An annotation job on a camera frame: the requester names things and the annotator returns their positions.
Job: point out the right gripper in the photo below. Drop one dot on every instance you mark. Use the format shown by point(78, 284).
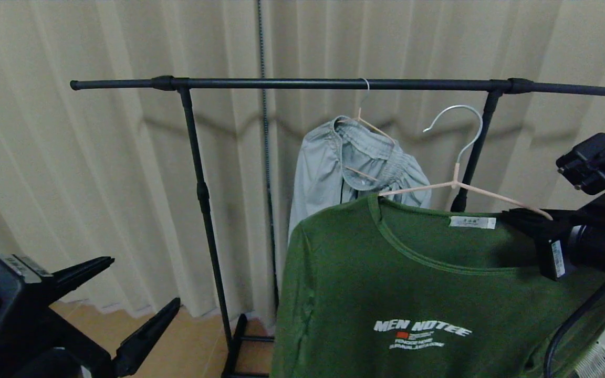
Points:
point(596, 247)

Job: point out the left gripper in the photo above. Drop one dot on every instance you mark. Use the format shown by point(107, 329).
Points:
point(45, 352)

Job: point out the pink clothes hanger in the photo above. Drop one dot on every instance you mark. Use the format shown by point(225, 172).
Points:
point(456, 176)
point(376, 128)

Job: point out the green long-sleeved shirt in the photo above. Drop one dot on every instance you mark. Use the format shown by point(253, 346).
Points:
point(386, 273)

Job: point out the pale grey shorts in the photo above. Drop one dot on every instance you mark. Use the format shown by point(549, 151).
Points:
point(318, 168)

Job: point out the white laundry basket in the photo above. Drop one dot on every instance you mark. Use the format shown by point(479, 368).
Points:
point(596, 365)

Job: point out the black clothes rack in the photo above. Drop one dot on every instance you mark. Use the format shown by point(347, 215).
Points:
point(281, 84)

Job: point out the beige curtain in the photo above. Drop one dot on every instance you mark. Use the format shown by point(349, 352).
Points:
point(97, 157)

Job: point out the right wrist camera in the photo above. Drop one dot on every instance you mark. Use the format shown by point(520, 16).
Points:
point(591, 163)

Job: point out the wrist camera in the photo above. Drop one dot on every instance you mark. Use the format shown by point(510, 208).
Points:
point(3, 294)
point(591, 163)

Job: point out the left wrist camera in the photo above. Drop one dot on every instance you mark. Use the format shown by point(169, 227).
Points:
point(3, 294)

